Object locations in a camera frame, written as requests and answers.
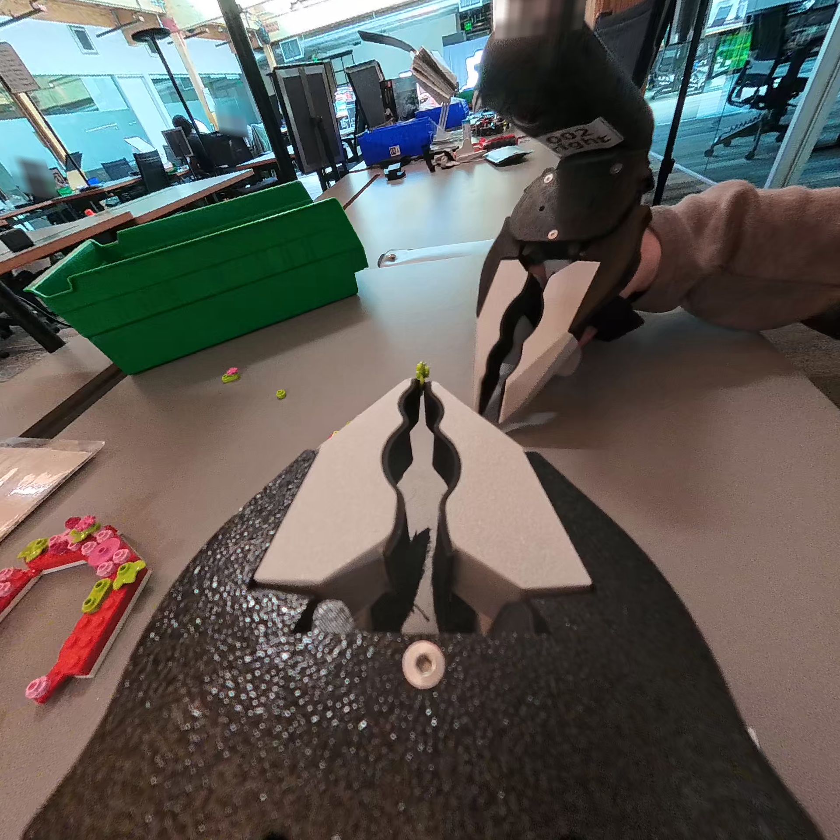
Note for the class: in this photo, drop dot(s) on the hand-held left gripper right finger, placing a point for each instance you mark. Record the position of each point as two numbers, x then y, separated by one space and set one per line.
512 525

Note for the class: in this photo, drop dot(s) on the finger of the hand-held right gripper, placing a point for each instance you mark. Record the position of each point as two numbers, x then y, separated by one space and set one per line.
558 315
492 328

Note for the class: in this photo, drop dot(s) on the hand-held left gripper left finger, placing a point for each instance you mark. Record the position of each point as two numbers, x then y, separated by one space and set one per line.
328 525

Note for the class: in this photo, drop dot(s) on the lime green lego piece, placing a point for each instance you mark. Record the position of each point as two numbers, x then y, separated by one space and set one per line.
422 373

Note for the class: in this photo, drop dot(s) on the person's right forearm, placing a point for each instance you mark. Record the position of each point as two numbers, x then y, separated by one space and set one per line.
741 256

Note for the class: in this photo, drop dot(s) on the red lego build with flowers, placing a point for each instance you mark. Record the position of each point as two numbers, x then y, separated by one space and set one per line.
79 590

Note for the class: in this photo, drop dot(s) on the lego instruction booklet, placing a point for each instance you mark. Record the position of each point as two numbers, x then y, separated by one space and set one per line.
33 479

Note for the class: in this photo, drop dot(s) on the person's right hand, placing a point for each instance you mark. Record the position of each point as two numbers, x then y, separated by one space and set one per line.
649 262

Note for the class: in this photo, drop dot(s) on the silver foil pouch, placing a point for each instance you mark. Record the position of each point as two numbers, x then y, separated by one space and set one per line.
508 155

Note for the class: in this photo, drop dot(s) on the white metal bar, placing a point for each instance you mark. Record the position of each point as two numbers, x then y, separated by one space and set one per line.
433 253

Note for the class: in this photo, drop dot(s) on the black tripod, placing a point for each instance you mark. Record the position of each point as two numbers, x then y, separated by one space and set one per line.
684 85

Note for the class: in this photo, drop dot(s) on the blue plastic bin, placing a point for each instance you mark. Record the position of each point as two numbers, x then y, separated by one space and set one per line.
400 141

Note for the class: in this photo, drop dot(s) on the fanned paper stack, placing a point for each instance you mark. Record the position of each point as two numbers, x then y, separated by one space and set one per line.
433 72

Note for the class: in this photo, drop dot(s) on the black office chair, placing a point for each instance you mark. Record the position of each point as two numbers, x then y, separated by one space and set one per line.
152 172
761 72

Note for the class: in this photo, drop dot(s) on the black computer monitor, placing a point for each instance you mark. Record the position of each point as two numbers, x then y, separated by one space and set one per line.
364 92

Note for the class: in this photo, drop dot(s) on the green plastic bin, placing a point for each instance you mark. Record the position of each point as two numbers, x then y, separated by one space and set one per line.
197 295

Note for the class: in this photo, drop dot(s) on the black framed panel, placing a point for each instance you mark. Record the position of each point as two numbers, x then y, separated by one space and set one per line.
305 118

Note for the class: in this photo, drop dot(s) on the black steel column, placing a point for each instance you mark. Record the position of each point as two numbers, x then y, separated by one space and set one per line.
253 92

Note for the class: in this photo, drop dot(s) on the brown office desk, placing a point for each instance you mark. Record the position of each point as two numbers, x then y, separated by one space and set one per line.
59 239
184 190

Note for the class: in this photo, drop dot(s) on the black floor lamp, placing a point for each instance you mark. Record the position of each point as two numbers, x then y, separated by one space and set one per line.
156 34

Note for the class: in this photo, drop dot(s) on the white paper sign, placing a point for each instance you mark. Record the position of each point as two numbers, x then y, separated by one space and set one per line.
16 69

